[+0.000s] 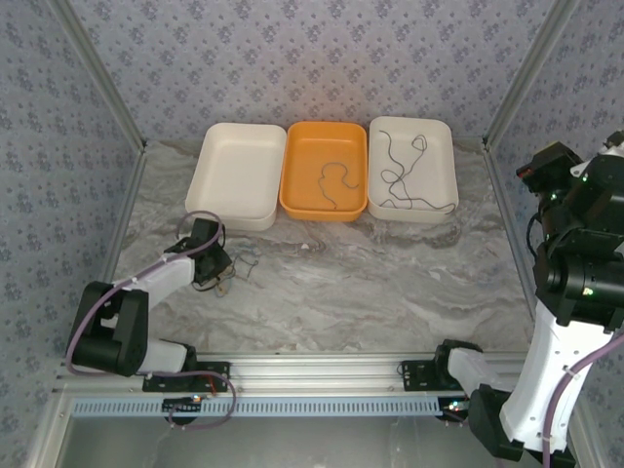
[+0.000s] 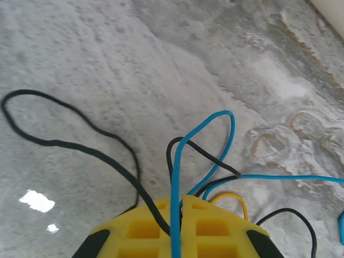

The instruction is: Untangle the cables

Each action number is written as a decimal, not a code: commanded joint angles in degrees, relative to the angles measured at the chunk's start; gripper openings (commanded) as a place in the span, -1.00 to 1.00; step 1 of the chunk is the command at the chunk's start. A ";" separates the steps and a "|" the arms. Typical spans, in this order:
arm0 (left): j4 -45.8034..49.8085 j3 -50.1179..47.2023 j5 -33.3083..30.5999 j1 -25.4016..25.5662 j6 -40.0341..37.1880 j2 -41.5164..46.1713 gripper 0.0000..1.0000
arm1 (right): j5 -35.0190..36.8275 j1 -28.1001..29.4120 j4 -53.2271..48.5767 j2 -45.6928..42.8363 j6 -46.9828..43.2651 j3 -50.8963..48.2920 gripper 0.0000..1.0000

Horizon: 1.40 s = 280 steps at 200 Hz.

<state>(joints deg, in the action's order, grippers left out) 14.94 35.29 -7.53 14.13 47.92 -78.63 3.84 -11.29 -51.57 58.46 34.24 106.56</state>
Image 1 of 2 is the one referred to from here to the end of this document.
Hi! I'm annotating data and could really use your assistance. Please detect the small circuit board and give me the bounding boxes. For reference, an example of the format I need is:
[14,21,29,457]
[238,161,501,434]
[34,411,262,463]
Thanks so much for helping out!
[438,397,474,421]
[162,395,205,414]

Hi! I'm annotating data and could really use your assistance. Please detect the grey slotted cable duct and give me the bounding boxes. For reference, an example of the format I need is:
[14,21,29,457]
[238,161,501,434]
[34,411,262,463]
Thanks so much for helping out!
[70,394,472,419]

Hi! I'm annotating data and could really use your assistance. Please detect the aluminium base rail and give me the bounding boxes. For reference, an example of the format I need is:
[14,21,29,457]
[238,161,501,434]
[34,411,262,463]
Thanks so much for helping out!
[54,351,532,395]

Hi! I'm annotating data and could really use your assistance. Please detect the aluminium frame post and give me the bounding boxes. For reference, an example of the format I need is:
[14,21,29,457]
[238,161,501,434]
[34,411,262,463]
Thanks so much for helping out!
[481,0,581,145]
[48,0,148,152]

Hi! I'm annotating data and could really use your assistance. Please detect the thin black cable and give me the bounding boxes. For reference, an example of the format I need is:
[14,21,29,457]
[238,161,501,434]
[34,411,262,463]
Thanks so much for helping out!
[377,130,457,215]
[232,257,259,283]

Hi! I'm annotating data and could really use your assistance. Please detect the white plastic bin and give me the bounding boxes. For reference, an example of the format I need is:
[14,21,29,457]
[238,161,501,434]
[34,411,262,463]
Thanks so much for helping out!
[184,122,288,233]
[366,115,460,225]

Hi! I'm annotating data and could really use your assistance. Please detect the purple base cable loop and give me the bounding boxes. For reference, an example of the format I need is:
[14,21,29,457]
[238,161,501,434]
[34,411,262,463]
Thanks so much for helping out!
[168,382,239,433]

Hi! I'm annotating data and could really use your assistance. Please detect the orange plastic bin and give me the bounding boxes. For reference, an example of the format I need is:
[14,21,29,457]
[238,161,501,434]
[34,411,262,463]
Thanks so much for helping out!
[278,120,370,224]

